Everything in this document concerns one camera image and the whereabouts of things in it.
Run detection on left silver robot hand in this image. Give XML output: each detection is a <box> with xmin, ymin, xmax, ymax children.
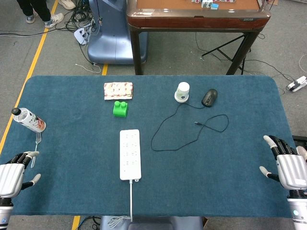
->
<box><xmin>0</xmin><ymin>150</ymin><xmax>42</xmax><ymax>198</ymax></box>

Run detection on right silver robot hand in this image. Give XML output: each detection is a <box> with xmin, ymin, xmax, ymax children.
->
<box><xmin>260</xmin><ymin>135</ymin><xmax>307</xmax><ymax>191</ymax></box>

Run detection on white power strip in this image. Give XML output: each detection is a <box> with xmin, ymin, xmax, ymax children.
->
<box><xmin>119</xmin><ymin>129</ymin><xmax>142</xmax><ymax>182</ymax></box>

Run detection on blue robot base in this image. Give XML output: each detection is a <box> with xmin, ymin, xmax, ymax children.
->
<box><xmin>87</xmin><ymin>0</ymin><xmax>149</xmax><ymax>65</ymax></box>

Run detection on metal fork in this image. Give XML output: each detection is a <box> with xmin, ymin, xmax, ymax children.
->
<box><xmin>30</xmin><ymin>132</ymin><xmax>42</xmax><ymax>169</ymax></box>

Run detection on plastic bottle black cap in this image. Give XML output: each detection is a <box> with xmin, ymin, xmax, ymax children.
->
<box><xmin>11</xmin><ymin>107</ymin><xmax>47</xmax><ymax>133</ymax></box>

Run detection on blue table cloth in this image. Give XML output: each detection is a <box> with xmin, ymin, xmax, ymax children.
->
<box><xmin>0</xmin><ymin>75</ymin><xmax>297</xmax><ymax>218</ymax></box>

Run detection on white floor socket strip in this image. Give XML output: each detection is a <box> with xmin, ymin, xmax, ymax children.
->
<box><xmin>286</xmin><ymin>75</ymin><xmax>307</xmax><ymax>93</ymax></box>
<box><xmin>73</xmin><ymin>25</ymin><xmax>94</xmax><ymax>46</ymax></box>

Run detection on black computer mouse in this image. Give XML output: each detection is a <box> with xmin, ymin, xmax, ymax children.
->
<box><xmin>201</xmin><ymin>88</ymin><xmax>219</xmax><ymax>108</ymax></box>

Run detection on green toy building block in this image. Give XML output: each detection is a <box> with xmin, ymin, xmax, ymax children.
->
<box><xmin>113</xmin><ymin>101</ymin><xmax>129</xmax><ymax>119</ymax></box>

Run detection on upturned white paper cup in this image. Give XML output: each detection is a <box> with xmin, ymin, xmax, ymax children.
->
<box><xmin>174</xmin><ymin>81</ymin><xmax>191</xmax><ymax>104</ymax></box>

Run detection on red white snack packet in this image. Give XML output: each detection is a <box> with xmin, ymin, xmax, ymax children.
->
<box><xmin>103</xmin><ymin>81</ymin><xmax>134</xmax><ymax>101</ymax></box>

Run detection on grey robot torso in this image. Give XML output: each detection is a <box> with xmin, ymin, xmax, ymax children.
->
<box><xmin>99</xmin><ymin>215</ymin><xmax>204</xmax><ymax>230</ymax></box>

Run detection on person in black trousers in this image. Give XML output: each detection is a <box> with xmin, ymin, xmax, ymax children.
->
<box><xmin>16</xmin><ymin>0</ymin><xmax>65</xmax><ymax>29</ymax></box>

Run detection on brown mahjong table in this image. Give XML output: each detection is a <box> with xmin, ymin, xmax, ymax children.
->
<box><xmin>126</xmin><ymin>0</ymin><xmax>272</xmax><ymax>76</ymax></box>

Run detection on person with white shoe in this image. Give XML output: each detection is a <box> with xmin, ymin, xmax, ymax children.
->
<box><xmin>58</xmin><ymin>0</ymin><xmax>77</xmax><ymax>11</ymax></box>

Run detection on white power strip cable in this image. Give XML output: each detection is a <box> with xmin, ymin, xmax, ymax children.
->
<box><xmin>107</xmin><ymin>179</ymin><xmax>134</xmax><ymax>228</ymax></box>

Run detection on black mouse cable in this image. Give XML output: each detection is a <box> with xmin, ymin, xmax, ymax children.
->
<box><xmin>151</xmin><ymin>101</ymin><xmax>230</xmax><ymax>152</ymax></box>

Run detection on thin white floor cable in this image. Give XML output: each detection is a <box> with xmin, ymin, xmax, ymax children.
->
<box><xmin>75</xmin><ymin>62</ymin><xmax>103</xmax><ymax>74</ymax></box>

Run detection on tangled black floor cables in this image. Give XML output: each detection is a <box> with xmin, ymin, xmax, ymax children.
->
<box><xmin>64</xmin><ymin>0</ymin><xmax>103</xmax><ymax>46</ymax></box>

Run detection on hanging cable with pendant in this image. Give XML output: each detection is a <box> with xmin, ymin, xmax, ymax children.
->
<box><xmin>95</xmin><ymin>0</ymin><xmax>104</xmax><ymax>26</ymax></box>

